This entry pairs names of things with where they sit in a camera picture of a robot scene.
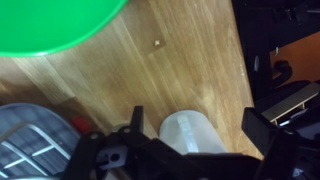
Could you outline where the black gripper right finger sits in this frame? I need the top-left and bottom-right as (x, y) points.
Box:
(241, 107), (320, 180)

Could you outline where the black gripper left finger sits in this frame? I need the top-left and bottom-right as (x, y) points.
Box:
(63, 106), (173, 180)

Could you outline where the white mug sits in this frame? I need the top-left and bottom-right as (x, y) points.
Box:
(159, 110), (227, 155)

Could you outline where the light green bowl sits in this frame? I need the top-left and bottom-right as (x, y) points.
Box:
(0, 0), (129, 57)

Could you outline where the grey dish rack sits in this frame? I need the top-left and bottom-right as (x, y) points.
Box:
(0, 103), (80, 180)

